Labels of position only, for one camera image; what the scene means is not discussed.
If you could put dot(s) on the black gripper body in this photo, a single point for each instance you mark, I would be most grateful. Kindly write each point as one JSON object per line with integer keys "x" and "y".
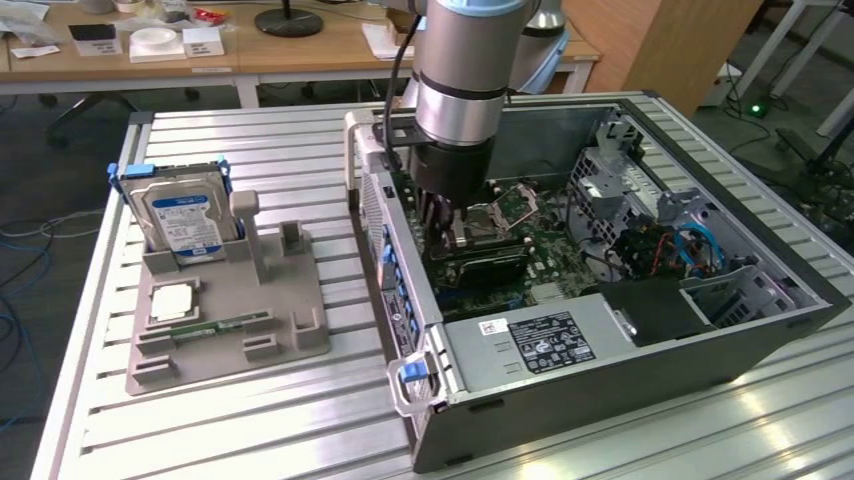
{"x": 454, "y": 170}

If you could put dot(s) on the graphics card with fan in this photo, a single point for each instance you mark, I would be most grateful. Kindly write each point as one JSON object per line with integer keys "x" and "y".
{"x": 490, "y": 272}

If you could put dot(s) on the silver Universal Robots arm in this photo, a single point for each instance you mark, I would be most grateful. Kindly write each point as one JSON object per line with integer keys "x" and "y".
{"x": 467, "y": 65}

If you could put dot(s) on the CPU socket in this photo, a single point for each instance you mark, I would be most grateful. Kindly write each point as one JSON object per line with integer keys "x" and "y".
{"x": 490, "y": 225}

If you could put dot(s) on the blue slot retention clip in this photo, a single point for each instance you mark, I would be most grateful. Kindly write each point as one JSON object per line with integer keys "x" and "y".
{"x": 386, "y": 244}
{"x": 407, "y": 307}
{"x": 413, "y": 327}
{"x": 399, "y": 287}

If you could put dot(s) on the open socket cover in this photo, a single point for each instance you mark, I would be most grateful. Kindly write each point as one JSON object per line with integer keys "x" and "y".
{"x": 521, "y": 205}

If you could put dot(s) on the green motherboard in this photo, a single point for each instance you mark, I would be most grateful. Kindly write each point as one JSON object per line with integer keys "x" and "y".
{"x": 557, "y": 265}

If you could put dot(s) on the tall metal disk bay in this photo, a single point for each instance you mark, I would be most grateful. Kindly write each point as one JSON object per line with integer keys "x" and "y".
{"x": 610, "y": 190}

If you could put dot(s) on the white paper stack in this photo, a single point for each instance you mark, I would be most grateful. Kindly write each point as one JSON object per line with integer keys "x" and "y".
{"x": 383, "y": 45}

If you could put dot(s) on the grey power supply unit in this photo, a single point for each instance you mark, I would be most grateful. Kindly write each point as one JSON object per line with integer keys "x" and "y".
{"x": 481, "y": 360}

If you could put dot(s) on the blue case release latch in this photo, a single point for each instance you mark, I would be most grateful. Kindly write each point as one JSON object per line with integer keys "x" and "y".
{"x": 413, "y": 372}

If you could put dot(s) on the brown cardboard box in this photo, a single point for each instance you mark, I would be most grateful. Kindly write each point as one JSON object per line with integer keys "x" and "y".
{"x": 399, "y": 22}

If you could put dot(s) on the wooden desk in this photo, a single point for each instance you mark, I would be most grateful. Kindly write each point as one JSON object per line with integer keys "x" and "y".
{"x": 300, "y": 55}

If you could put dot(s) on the grey parts rack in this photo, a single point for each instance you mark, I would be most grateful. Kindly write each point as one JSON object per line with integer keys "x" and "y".
{"x": 234, "y": 300}

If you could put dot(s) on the hard disk with blue label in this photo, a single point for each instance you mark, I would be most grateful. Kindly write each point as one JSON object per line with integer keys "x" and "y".
{"x": 180, "y": 215}

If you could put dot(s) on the open black PC case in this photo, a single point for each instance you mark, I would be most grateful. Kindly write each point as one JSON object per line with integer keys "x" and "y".
{"x": 601, "y": 380}

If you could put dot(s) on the black round lamp base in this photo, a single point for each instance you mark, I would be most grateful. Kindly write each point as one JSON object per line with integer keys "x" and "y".
{"x": 288, "y": 22}

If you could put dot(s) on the green RAM stick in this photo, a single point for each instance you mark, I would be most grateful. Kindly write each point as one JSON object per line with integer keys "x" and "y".
{"x": 214, "y": 327}

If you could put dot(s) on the wooden cabinet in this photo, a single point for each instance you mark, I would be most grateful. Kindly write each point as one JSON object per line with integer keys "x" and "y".
{"x": 667, "y": 50}

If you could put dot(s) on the silver CPU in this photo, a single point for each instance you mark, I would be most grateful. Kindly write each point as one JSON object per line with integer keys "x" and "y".
{"x": 172, "y": 302}

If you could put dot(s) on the low metal disk bay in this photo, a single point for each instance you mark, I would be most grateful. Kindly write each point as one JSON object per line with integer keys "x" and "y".
{"x": 734, "y": 295}

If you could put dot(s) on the plain white box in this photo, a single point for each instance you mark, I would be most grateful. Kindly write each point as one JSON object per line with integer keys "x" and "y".
{"x": 202, "y": 42}

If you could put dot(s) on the device with green light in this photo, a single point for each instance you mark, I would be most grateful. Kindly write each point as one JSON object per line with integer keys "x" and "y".
{"x": 757, "y": 109}

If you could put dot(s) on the red packet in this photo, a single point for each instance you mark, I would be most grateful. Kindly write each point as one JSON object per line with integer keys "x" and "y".
{"x": 208, "y": 16}

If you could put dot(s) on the white box with tape roll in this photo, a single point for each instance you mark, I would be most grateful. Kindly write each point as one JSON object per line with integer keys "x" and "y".
{"x": 156, "y": 45}

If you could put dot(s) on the black floor stand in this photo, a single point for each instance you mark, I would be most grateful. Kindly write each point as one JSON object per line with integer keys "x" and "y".
{"x": 821, "y": 160}

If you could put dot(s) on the black chair base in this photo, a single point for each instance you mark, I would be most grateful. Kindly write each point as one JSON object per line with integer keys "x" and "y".
{"x": 80, "y": 115}

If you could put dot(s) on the white box with black top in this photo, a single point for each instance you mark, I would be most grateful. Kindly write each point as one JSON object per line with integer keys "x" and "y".
{"x": 95, "y": 40}

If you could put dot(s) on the grey cup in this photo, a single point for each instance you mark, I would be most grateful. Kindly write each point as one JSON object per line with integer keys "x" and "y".
{"x": 98, "y": 6}

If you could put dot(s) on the white paper card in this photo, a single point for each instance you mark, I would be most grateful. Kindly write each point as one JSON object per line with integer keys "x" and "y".
{"x": 34, "y": 51}

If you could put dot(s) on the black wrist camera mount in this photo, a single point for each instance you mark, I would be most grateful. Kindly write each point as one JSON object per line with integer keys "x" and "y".
{"x": 401, "y": 135}

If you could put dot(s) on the blue disk carrier bracket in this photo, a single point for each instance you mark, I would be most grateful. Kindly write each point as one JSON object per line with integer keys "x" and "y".
{"x": 136, "y": 172}

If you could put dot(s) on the white table frame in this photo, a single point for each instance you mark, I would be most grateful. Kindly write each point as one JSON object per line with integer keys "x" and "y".
{"x": 788, "y": 45}

